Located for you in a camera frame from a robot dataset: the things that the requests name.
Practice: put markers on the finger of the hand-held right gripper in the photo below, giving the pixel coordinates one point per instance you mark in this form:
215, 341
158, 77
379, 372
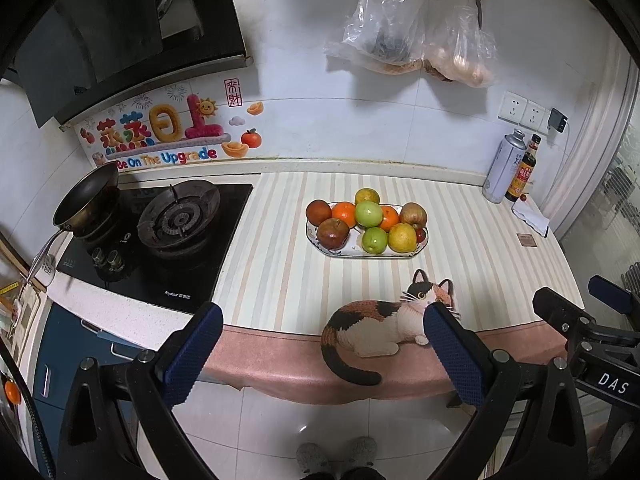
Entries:
615, 292
562, 312

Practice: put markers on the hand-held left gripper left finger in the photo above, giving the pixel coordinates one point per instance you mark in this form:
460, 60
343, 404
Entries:
192, 355

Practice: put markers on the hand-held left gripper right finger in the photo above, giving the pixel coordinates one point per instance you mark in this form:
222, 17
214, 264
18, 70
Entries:
455, 355

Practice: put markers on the yellow lemon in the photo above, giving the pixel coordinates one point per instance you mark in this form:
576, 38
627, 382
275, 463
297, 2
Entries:
402, 237

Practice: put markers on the red-brown apple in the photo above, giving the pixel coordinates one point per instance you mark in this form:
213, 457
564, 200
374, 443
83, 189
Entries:
413, 214

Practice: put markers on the leaf-patterned oval plate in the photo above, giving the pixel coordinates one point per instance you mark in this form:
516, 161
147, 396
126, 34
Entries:
350, 251

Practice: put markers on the green apple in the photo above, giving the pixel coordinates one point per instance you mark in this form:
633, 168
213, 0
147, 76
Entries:
368, 213
375, 240

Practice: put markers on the yellow-green citrus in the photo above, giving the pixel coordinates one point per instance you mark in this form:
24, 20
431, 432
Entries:
366, 194

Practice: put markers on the dark red round fruit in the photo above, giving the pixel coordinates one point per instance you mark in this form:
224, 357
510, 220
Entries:
318, 211

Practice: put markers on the small brown square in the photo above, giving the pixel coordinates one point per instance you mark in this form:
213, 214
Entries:
526, 240

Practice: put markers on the white folded cloth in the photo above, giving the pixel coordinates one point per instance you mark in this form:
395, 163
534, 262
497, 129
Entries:
532, 217

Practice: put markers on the blue cabinet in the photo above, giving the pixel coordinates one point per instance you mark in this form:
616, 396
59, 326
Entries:
75, 355

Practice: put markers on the black glass gas stove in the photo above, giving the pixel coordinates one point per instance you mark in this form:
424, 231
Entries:
227, 240

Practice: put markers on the striped cat-print table mat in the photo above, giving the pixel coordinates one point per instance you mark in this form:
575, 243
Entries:
280, 270

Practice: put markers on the metal stove knob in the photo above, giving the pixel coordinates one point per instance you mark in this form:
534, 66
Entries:
98, 257
115, 258

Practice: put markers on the grey slipper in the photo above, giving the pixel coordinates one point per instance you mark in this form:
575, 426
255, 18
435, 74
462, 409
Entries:
362, 452
312, 456

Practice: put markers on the black burner grate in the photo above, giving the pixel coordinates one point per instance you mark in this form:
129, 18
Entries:
177, 220

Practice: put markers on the dark sauce bottle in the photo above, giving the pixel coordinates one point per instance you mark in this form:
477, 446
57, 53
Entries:
522, 172

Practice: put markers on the orange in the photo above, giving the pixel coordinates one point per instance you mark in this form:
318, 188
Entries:
389, 217
344, 210

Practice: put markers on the grey gas canister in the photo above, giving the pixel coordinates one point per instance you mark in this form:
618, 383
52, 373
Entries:
502, 167

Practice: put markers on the white cup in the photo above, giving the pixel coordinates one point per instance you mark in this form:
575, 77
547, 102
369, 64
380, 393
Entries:
45, 270

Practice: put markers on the brownish red apple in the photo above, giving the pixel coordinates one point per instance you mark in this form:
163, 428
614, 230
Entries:
333, 232

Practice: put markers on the black plug adapter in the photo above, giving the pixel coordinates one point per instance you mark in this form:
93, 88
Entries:
557, 121

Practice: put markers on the small orange object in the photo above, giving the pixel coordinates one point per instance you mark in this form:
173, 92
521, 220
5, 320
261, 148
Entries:
11, 391

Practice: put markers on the dark frying pan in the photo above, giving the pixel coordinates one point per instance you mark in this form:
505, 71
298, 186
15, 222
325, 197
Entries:
85, 200

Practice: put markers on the clear plastic bag pale contents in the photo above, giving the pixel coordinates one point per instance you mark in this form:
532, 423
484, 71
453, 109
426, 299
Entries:
462, 55

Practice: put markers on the black range hood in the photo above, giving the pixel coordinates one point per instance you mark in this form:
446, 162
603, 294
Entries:
100, 35

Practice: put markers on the clear plastic bag dark contents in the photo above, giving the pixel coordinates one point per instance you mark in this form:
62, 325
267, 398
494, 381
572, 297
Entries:
380, 25

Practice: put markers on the white ribbed door frame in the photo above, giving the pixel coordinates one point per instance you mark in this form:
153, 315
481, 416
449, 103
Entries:
595, 135

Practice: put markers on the white wall socket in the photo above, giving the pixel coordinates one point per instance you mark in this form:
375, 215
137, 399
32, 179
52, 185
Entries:
512, 106
534, 115

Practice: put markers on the colourful wall sticker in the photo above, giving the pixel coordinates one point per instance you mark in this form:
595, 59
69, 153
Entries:
165, 130

